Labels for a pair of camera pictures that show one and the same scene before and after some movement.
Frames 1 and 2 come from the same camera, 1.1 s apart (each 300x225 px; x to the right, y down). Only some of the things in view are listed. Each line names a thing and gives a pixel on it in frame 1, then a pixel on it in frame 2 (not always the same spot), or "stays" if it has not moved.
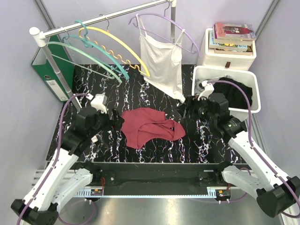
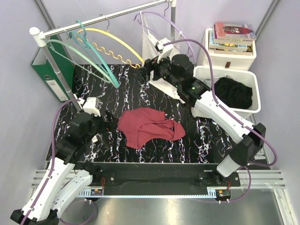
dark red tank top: (141, 124) stays
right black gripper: (191, 104) → (152, 64)
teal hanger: (98, 49) → (83, 38)
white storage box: (208, 57) stays
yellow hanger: (102, 48) stays
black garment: (235, 96) stays
